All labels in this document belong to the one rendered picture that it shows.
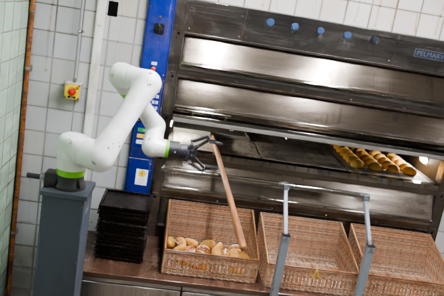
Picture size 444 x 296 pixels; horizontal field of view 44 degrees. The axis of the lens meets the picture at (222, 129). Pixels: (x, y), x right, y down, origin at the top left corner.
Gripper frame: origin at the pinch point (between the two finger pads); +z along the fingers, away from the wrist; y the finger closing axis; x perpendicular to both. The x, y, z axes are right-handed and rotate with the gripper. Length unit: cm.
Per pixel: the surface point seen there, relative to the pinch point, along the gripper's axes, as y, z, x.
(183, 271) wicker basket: 74, -7, -11
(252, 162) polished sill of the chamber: 17, 29, -55
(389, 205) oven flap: 33, 124, -54
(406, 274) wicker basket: 74, 140, -41
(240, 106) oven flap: -18, 15, -54
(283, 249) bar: 46, 43, 5
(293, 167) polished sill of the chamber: 16, 55, -55
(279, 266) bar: 56, 43, 5
